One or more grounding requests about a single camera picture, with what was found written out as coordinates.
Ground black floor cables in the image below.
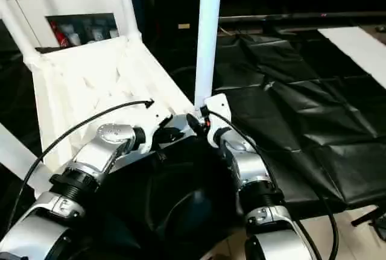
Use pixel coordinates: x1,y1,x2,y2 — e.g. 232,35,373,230
350,206,386,240

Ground white glass-door cabinet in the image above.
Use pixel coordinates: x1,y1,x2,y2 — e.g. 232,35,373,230
0,0,137,51

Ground black table mat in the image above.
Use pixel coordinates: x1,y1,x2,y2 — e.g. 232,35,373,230
0,28,386,258

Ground white plastic table top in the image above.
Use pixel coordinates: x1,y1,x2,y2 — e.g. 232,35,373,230
23,34,213,198

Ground white flat sheet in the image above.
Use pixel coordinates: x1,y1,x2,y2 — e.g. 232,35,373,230
318,26,386,90

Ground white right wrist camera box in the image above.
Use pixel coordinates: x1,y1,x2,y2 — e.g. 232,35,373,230
203,93,233,148

